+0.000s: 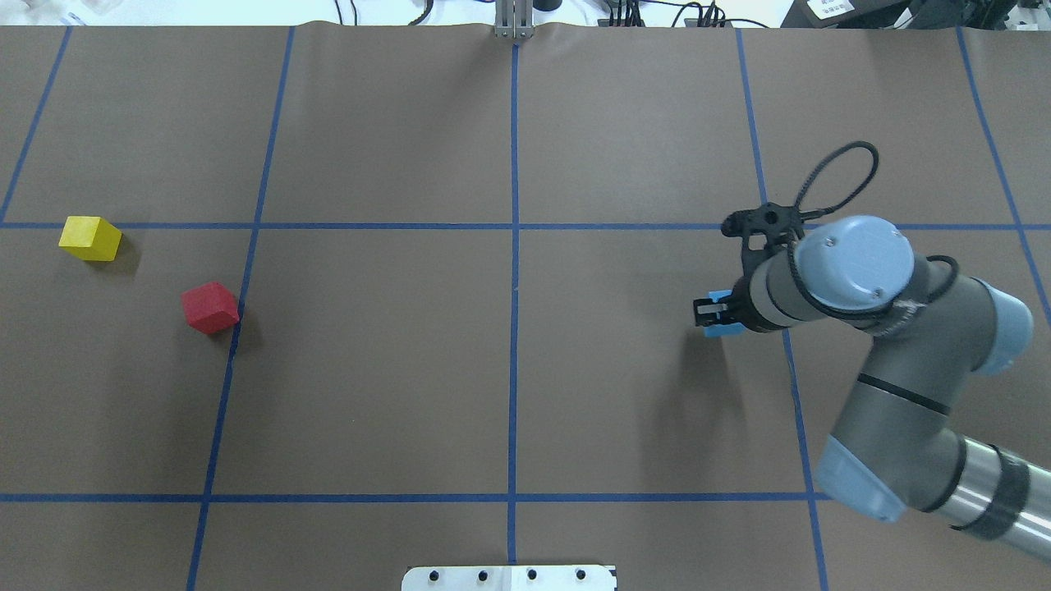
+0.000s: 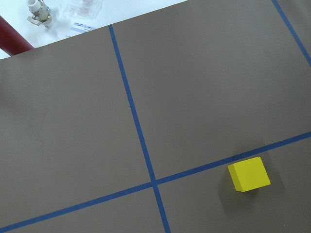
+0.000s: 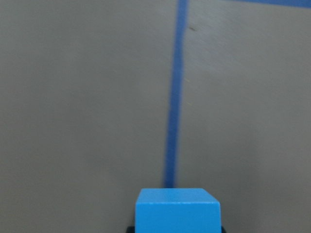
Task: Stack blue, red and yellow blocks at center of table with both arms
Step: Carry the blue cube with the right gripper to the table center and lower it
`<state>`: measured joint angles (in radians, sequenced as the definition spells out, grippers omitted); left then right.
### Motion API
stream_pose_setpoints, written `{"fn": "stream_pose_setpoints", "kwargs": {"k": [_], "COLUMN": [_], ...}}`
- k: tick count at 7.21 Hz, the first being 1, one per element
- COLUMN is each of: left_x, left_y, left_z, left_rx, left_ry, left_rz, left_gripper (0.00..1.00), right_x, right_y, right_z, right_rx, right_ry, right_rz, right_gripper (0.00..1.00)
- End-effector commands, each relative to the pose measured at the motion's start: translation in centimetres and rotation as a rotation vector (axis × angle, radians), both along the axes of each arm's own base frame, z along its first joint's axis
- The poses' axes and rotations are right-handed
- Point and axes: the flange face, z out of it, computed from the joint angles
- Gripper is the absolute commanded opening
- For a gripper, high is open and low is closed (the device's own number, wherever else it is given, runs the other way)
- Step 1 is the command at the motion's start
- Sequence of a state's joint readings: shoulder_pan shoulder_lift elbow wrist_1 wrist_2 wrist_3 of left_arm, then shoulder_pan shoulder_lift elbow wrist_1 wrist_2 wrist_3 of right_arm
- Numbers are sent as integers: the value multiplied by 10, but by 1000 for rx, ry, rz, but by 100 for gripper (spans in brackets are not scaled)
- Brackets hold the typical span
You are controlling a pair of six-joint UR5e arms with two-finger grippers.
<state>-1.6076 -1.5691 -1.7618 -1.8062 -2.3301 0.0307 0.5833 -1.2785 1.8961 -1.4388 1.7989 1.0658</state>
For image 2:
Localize yellow block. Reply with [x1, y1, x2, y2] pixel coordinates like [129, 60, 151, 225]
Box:
[228, 157, 271, 192]

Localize paper label sheet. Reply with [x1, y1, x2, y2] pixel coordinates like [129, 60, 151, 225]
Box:
[65, 22, 96, 38]

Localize white metal fitting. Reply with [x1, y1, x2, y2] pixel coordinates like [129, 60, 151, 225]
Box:
[26, 0, 53, 28]

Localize dark red cylinder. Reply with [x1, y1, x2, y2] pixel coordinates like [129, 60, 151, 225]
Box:
[0, 17, 34, 56]

